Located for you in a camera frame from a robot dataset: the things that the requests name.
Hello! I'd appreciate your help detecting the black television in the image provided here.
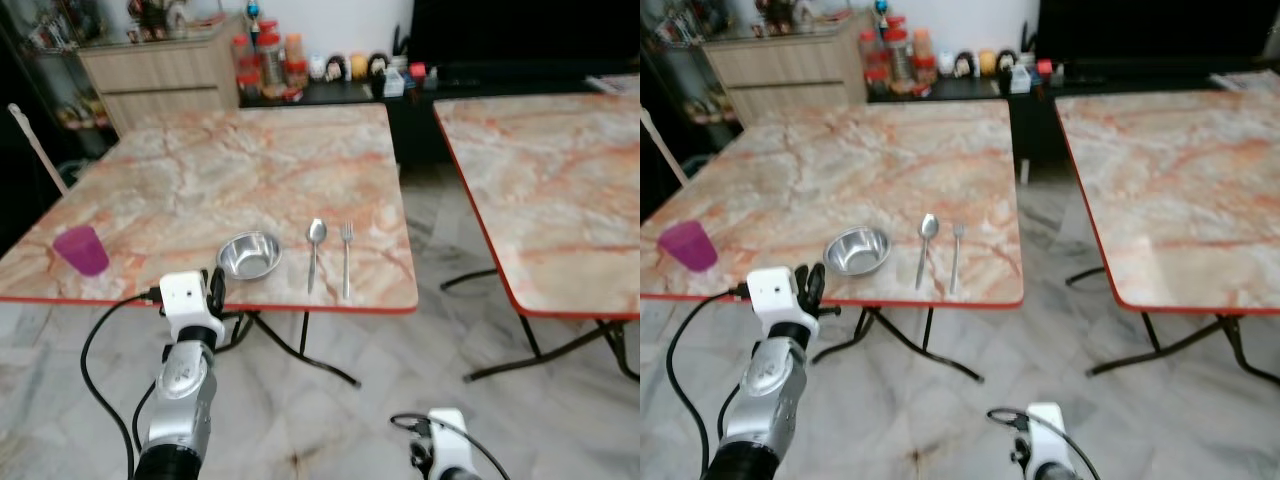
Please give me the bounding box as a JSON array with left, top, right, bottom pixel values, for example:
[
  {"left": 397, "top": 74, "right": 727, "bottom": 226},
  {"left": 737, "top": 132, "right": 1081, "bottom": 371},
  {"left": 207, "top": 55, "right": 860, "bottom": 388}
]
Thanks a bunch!
[
  {"left": 1035, "top": 0, "right": 1280, "bottom": 66},
  {"left": 405, "top": 0, "right": 641, "bottom": 71}
]

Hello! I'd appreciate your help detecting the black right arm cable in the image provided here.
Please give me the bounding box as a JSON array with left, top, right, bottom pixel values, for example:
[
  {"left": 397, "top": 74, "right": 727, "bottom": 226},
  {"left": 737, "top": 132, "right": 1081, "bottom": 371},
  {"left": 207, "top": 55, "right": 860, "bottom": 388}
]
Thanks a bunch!
[
  {"left": 988, "top": 407, "right": 1111, "bottom": 480},
  {"left": 390, "top": 412, "right": 511, "bottom": 480}
]

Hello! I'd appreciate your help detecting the glass display shelf rack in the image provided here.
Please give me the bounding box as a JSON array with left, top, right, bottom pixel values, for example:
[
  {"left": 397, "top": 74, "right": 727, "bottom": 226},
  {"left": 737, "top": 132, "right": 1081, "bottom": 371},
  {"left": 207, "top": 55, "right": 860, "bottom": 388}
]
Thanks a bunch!
[
  {"left": 0, "top": 0, "right": 101, "bottom": 131},
  {"left": 640, "top": 0, "right": 736, "bottom": 126}
]

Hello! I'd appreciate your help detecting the purple plastic cup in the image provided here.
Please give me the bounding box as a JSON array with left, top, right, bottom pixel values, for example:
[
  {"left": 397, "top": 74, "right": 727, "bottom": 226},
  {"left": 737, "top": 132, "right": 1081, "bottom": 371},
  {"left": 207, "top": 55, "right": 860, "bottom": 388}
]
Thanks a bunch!
[
  {"left": 53, "top": 225, "right": 110, "bottom": 278},
  {"left": 657, "top": 221, "right": 718, "bottom": 273}
]

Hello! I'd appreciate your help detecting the white stick handle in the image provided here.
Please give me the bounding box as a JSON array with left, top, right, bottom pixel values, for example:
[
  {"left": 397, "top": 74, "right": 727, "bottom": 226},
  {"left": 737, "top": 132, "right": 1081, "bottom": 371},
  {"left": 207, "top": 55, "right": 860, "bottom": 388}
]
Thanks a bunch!
[
  {"left": 8, "top": 103, "right": 69, "bottom": 196},
  {"left": 640, "top": 108, "right": 689, "bottom": 187}
]

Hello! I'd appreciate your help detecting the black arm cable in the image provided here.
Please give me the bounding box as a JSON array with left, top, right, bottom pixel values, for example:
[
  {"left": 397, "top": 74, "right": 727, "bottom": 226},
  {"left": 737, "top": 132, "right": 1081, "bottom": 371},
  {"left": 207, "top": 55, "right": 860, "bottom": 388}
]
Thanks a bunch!
[
  {"left": 667, "top": 286, "right": 749, "bottom": 480},
  {"left": 390, "top": 412, "right": 511, "bottom": 480},
  {"left": 80, "top": 289, "right": 163, "bottom": 480},
  {"left": 988, "top": 407, "right": 1111, "bottom": 480}
]

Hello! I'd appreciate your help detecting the marble top folding table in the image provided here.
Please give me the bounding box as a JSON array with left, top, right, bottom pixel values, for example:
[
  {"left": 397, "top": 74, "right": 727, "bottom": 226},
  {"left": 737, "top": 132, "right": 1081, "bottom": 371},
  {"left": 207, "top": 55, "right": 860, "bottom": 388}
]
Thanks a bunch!
[
  {"left": 640, "top": 98, "right": 1025, "bottom": 383},
  {"left": 433, "top": 93, "right": 641, "bottom": 383},
  {"left": 1055, "top": 90, "right": 1280, "bottom": 388},
  {"left": 0, "top": 103, "right": 419, "bottom": 389}
]

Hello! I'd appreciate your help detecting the steel spoon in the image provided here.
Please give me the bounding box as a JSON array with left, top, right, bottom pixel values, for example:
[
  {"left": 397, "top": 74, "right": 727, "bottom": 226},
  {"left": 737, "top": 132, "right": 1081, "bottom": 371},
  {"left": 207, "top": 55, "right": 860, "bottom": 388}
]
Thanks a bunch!
[
  {"left": 914, "top": 213, "right": 941, "bottom": 291},
  {"left": 306, "top": 219, "right": 328, "bottom": 295}
]

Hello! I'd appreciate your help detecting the printed magazine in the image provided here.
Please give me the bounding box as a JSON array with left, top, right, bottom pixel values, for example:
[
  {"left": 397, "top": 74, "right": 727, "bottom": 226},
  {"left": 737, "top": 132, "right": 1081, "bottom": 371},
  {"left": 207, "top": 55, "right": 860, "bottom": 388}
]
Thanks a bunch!
[
  {"left": 585, "top": 74, "right": 641, "bottom": 97},
  {"left": 1210, "top": 70, "right": 1280, "bottom": 96}
]

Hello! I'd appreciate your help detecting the dark decorative ornament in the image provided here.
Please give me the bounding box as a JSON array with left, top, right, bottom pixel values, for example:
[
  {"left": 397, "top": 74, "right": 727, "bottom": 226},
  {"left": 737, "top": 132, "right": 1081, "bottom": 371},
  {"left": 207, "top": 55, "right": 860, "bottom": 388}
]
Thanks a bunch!
[
  {"left": 125, "top": 0, "right": 191, "bottom": 41},
  {"left": 755, "top": 0, "right": 831, "bottom": 37}
]

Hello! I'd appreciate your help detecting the tall red-lid clear jar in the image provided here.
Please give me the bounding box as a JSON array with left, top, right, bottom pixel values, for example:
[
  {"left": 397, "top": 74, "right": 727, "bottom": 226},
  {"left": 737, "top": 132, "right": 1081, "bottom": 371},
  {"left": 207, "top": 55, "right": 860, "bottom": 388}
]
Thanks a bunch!
[
  {"left": 258, "top": 35, "right": 286, "bottom": 91},
  {"left": 885, "top": 28, "right": 913, "bottom": 86}
]

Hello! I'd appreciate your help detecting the stainless steel bowl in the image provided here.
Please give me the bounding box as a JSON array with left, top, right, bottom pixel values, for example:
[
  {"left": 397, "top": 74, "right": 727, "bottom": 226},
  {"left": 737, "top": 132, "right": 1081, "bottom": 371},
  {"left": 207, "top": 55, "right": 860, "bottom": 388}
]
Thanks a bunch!
[
  {"left": 823, "top": 227, "right": 892, "bottom": 278},
  {"left": 217, "top": 231, "right": 284, "bottom": 282}
]

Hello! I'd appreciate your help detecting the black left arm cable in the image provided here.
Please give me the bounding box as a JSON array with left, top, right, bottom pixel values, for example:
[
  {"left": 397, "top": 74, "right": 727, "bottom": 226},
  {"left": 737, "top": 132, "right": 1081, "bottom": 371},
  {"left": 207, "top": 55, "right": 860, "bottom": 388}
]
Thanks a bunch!
[
  {"left": 80, "top": 289, "right": 163, "bottom": 480},
  {"left": 667, "top": 286, "right": 749, "bottom": 480}
]

